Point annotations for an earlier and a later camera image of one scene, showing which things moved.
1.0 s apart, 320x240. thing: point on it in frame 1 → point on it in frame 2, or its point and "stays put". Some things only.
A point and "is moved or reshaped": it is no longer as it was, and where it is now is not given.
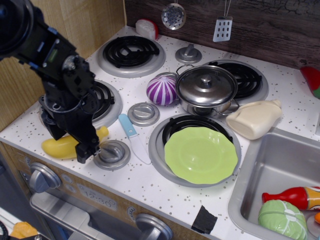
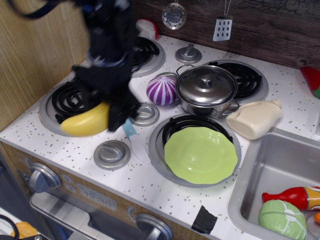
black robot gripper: [70, 104] → [107, 80]
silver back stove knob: [189, 55] stays put
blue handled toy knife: [136, 145] stays put
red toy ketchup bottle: [305, 198] stays put
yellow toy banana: [65, 147] is moved or reshaped
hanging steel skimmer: [174, 16] stays put
